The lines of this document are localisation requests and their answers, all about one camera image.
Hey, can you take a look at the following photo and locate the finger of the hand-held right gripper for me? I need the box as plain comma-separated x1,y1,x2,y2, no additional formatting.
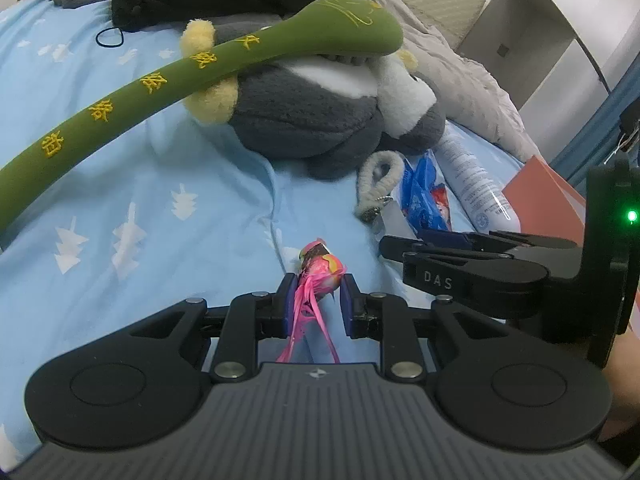
378,230,581,263
402,251,551,321

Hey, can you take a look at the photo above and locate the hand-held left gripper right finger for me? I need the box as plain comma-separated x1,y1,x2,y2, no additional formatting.
340,271,525,381

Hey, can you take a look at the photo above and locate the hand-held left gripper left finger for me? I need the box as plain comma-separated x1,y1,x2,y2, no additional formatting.
116,272,299,382

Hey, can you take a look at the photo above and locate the orange cardboard box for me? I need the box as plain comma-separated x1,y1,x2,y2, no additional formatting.
501,155,591,234

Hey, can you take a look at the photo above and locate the person's right forearm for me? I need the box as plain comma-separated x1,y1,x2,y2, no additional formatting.
600,330,640,443

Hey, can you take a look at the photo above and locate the blue plastic packet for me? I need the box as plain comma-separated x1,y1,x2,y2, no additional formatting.
385,149,453,235

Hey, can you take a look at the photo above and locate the white spray bottle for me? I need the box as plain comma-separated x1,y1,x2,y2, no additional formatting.
432,122,522,233

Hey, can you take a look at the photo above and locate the blue curtain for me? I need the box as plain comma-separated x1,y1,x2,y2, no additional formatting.
547,67,640,201

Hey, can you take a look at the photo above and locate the beige duvet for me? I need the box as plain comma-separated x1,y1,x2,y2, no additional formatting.
360,0,543,163

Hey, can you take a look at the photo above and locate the grey penguin plush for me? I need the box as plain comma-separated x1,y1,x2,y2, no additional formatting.
180,14,447,181

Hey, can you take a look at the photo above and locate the blue printed bed sheet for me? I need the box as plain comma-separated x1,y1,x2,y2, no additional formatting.
0,0,531,461

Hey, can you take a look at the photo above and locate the black curved pole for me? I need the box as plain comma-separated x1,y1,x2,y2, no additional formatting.
542,2,608,96

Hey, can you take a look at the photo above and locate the long green plush stick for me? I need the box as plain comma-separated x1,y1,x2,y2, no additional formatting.
0,0,405,233

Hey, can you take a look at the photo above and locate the grey loop keychain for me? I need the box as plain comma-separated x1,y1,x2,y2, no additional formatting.
355,151,406,223

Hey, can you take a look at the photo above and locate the black hair tie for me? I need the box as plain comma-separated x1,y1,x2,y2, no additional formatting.
95,26,125,50

